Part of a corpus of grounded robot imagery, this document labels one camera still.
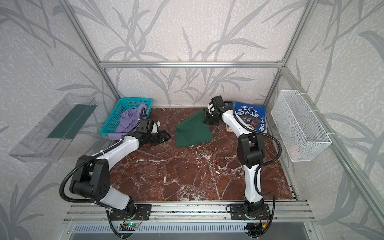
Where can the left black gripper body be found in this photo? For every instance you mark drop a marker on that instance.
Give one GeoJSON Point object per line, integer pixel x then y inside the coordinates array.
{"type": "Point", "coordinates": [156, 137]}

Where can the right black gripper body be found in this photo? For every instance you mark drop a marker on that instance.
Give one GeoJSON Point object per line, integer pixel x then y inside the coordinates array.
{"type": "Point", "coordinates": [210, 117]}

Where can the dark green t shirt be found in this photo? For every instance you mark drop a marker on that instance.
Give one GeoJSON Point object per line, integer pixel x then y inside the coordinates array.
{"type": "Point", "coordinates": [193, 131]}

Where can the teal plastic laundry basket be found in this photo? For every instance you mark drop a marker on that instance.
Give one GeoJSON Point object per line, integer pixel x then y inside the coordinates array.
{"type": "Point", "coordinates": [122, 106]}

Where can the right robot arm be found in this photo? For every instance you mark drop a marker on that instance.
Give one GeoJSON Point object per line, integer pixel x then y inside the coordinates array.
{"type": "Point", "coordinates": [250, 151]}

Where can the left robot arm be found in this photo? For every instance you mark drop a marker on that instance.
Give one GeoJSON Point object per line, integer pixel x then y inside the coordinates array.
{"type": "Point", "coordinates": [90, 181]}

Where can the lilac purple t shirt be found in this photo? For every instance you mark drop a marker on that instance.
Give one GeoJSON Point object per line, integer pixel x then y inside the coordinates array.
{"type": "Point", "coordinates": [128, 122]}

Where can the folded blue printed t shirt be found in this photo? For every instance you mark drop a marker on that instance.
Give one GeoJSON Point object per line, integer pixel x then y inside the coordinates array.
{"type": "Point", "coordinates": [254, 116]}

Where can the green circuit board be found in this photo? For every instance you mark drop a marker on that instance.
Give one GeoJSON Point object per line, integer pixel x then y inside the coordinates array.
{"type": "Point", "coordinates": [129, 227]}

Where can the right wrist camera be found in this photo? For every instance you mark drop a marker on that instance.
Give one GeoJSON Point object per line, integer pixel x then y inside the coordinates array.
{"type": "Point", "coordinates": [211, 107]}

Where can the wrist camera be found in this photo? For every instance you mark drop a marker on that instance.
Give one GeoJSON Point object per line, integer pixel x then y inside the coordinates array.
{"type": "Point", "coordinates": [156, 127]}
{"type": "Point", "coordinates": [211, 107]}

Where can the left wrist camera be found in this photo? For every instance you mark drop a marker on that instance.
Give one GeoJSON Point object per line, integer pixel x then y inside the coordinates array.
{"type": "Point", "coordinates": [156, 127]}

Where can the white wire mesh basket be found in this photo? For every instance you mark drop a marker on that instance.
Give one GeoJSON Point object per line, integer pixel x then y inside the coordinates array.
{"type": "Point", "coordinates": [302, 133]}

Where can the aluminium frame rail base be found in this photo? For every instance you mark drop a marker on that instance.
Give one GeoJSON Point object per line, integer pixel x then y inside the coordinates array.
{"type": "Point", "coordinates": [190, 212]}

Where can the clear acrylic wall shelf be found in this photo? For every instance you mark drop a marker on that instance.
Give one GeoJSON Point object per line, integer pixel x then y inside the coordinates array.
{"type": "Point", "coordinates": [50, 138]}

